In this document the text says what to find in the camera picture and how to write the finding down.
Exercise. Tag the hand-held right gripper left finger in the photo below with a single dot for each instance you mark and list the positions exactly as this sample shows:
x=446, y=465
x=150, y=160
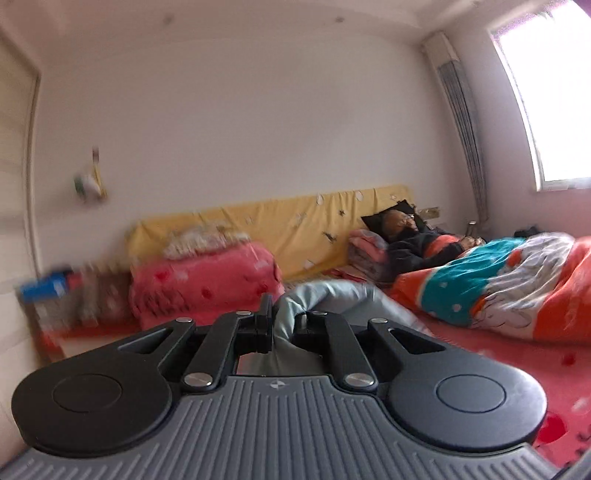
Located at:
x=265, y=328

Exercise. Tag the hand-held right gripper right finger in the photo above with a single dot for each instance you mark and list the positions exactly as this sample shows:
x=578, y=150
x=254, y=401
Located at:
x=315, y=335

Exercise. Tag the light blue down jacket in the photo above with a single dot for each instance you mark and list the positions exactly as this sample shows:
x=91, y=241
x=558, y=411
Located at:
x=323, y=295

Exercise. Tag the dark clothes pile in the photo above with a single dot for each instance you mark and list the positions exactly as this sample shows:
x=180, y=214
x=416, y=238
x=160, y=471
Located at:
x=531, y=231

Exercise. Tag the pink heart-print folded blanket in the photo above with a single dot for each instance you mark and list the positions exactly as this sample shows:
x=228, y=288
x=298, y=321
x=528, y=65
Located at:
x=207, y=286

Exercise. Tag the stack of folded pink cloths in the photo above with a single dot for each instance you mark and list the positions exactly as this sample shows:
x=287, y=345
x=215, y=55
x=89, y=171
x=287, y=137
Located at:
x=364, y=254

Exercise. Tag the yellow headboard cover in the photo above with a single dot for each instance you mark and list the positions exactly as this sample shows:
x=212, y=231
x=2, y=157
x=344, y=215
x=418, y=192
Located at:
x=286, y=226

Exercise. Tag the patterned beige pillow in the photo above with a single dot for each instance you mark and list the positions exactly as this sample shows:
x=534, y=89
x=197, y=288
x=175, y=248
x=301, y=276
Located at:
x=198, y=242

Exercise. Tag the black pillow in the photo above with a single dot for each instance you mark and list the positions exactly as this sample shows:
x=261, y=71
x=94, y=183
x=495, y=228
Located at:
x=373, y=219

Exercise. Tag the pink plush bed blanket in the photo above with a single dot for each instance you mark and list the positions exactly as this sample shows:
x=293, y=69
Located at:
x=508, y=364

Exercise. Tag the orange and teal quilt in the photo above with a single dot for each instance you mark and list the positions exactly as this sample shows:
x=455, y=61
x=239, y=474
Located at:
x=508, y=286

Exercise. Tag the blue box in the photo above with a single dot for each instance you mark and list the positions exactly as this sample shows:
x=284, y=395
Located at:
x=46, y=287

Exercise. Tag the grey curtain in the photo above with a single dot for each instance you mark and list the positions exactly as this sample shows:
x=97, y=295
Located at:
x=461, y=129

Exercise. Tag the white wardrobe door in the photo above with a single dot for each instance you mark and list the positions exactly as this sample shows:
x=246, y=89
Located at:
x=14, y=184

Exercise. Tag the window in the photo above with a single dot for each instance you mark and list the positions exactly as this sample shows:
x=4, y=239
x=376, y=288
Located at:
x=554, y=92

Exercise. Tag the wall hanging ornament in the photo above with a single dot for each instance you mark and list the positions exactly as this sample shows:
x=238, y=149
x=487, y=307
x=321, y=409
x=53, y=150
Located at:
x=90, y=182

